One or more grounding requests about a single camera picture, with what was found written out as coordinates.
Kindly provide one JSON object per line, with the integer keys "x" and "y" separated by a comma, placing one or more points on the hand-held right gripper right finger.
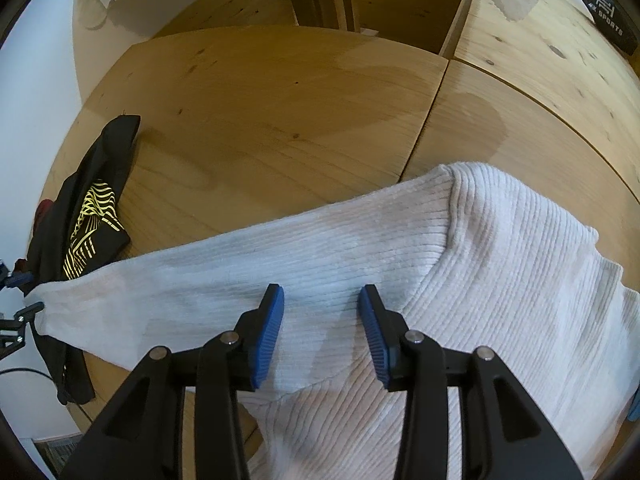
{"x": 375, "y": 335}

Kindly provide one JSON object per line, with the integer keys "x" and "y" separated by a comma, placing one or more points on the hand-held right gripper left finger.
{"x": 267, "y": 335}

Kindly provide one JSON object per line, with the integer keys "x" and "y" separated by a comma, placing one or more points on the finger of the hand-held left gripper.
{"x": 20, "y": 321}
{"x": 17, "y": 278}

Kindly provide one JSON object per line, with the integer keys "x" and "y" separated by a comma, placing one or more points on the white knitted cardigan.
{"x": 450, "y": 260}

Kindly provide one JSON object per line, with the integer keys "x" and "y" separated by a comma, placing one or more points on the dark red cloth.
{"x": 45, "y": 208}

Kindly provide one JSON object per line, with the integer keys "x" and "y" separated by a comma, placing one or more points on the black garment with yellow print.
{"x": 100, "y": 160}

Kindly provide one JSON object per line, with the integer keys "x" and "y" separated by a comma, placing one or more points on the blue folded garment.
{"x": 634, "y": 405}

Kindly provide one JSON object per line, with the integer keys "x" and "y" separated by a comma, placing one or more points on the black bag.
{"x": 610, "y": 20}

